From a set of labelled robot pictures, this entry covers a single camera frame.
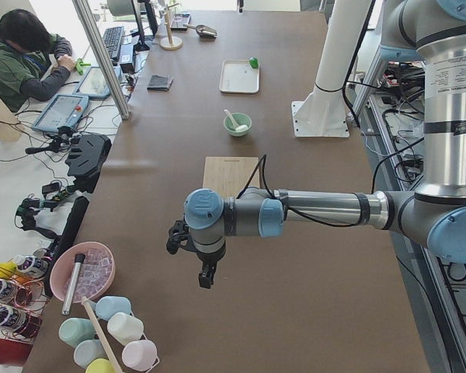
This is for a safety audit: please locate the yellow cup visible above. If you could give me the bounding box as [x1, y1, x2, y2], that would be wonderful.
[85, 358, 115, 373]

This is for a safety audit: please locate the lower blue teach pendant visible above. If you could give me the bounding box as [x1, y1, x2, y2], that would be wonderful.
[32, 93, 89, 133]

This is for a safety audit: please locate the wooden cutting board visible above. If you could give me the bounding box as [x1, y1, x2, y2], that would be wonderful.
[203, 156, 259, 198]

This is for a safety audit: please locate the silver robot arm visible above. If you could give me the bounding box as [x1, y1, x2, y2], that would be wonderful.
[181, 1, 466, 288]

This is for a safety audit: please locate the white ceramic spoon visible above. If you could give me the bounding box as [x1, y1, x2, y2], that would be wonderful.
[224, 109, 238, 130]

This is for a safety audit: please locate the light blue lower cup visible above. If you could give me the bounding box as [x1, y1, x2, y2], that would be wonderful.
[73, 340, 106, 368]

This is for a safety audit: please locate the wooden mug tree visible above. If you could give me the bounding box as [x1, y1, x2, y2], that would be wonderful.
[158, 1, 183, 51]

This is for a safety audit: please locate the black keyboard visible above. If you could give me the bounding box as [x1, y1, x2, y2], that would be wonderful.
[102, 26, 124, 61]

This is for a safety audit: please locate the green toy fruit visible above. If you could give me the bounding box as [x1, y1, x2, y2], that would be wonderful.
[249, 57, 259, 69]

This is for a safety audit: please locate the pink bowl with ice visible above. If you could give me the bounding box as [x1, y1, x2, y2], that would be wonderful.
[50, 242, 116, 303]

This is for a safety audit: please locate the metal scoop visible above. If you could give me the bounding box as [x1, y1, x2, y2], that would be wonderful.
[184, 23, 217, 39]

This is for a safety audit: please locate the arm camera bracket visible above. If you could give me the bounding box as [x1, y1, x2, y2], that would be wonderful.
[166, 219, 196, 255]

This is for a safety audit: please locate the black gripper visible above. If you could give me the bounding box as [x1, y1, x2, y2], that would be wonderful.
[197, 248, 225, 288]

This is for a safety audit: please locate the white cup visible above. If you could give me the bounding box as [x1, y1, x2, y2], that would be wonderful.
[107, 312, 144, 346]

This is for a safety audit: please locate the seated person green jacket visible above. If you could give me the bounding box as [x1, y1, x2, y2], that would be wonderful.
[0, 9, 76, 113]

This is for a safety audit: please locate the wooden cup rack pole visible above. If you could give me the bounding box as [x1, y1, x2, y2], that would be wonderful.
[81, 296, 123, 373]

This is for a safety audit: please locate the metal cylinder tool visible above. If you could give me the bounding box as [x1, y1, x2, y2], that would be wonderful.
[61, 253, 85, 316]

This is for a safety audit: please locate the upper blue teach pendant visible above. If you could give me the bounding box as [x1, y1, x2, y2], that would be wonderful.
[73, 66, 110, 100]

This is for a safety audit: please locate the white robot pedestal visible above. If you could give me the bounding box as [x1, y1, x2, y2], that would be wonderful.
[291, 0, 374, 138]

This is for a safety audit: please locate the mint green bowl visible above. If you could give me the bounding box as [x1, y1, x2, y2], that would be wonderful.
[223, 113, 252, 137]

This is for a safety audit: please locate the blue teach pendant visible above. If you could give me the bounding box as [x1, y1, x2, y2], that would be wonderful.
[73, 66, 110, 100]
[32, 93, 89, 133]

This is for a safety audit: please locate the copper wire bottle rack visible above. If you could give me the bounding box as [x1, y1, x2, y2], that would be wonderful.
[0, 261, 48, 343]

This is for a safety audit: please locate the cream serving tray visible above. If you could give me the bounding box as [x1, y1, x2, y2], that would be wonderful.
[219, 60, 260, 94]

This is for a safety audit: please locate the aluminium frame post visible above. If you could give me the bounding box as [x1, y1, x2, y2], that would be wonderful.
[71, 0, 130, 120]

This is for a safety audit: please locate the mint cup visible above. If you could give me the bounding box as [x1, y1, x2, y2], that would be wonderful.
[58, 318, 96, 348]

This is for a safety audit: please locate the grey folded cloth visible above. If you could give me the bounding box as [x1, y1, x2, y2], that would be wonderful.
[147, 75, 174, 92]

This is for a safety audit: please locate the pink cup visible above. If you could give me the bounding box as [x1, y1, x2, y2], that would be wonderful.
[122, 340, 159, 371]

